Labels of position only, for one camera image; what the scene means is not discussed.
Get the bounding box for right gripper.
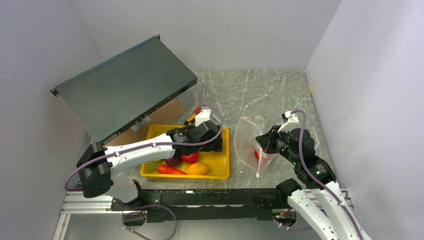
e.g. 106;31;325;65
255;124;299;165

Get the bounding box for red apple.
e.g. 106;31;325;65
181;152;200;164

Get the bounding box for red bell pepper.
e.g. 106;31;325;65
254;150;270;164

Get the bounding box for clear polka dot zip bag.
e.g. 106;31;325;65
233;116;275;178

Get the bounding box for orange yellow potato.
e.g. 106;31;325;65
187;162;210;176

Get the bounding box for purple onion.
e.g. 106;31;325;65
164;157;183;168

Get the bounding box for orange carrot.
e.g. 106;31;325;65
146;162;187;175

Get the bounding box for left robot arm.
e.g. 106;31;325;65
76;120;223;210

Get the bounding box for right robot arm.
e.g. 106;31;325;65
255;125;370;240

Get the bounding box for yellow plastic tray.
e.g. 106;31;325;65
139;126;230;180

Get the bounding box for wooden board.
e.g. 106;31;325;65
104;99;186;147

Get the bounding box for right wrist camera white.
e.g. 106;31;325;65
277;111;299;133

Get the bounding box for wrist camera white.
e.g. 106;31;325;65
277;111;299;133
194;108;212;127

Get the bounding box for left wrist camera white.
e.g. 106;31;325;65
194;108;212;127

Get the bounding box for yellow handled screwdriver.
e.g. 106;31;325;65
184;114;196;126

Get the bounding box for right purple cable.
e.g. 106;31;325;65
273;109;365;240

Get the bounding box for black aluminium base frame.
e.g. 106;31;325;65
52;140;354;240

